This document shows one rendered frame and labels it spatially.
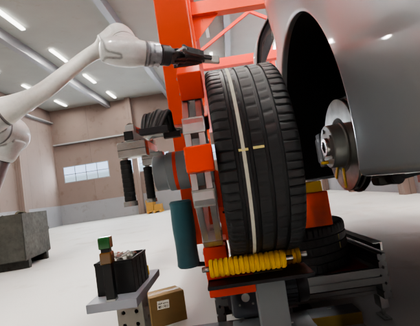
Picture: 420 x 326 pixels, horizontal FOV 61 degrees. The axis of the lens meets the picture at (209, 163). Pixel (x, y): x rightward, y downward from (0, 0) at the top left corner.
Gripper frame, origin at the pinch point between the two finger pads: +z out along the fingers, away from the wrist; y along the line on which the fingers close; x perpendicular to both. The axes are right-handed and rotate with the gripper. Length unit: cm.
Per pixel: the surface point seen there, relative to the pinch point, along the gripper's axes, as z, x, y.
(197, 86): -15.6, -22.3, 18.9
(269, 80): 1.9, -26.3, 32.0
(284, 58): 31.2, 0.2, 4.9
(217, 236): -10, -68, 6
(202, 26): 91, 161, -187
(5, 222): -130, 16, -494
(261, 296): 6, -89, -2
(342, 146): 30, -45, 26
